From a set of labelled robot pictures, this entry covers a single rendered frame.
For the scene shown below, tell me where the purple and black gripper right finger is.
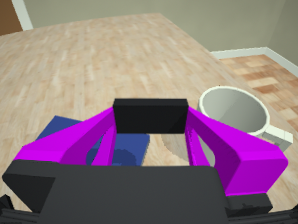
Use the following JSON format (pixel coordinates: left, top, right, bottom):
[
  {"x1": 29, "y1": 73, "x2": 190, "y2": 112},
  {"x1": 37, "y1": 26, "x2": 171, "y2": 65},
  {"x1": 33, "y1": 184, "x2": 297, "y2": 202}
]
[{"x1": 185, "y1": 107, "x2": 288, "y2": 196}]

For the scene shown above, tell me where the pale grey mug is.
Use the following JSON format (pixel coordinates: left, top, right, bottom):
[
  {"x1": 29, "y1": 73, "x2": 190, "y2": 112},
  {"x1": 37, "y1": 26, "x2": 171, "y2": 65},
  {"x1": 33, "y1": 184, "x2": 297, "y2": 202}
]
[{"x1": 196, "y1": 86, "x2": 293, "y2": 167}]

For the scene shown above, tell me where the black rectangular tile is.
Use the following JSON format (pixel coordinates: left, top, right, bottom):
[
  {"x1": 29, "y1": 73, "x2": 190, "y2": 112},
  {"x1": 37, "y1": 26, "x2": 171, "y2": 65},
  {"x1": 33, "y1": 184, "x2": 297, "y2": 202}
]
[
  {"x1": 0, "y1": 194, "x2": 14, "y2": 209},
  {"x1": 112, "y1": 98, "x2": 189, "y2": 134}
]

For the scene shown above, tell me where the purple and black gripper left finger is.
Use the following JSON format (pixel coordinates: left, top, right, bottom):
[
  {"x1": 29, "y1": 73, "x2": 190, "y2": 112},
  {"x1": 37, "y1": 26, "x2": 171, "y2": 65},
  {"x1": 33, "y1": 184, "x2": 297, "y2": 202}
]
[{"x1": 13, "y1": 107, "x2": 117, "y2": 165}]

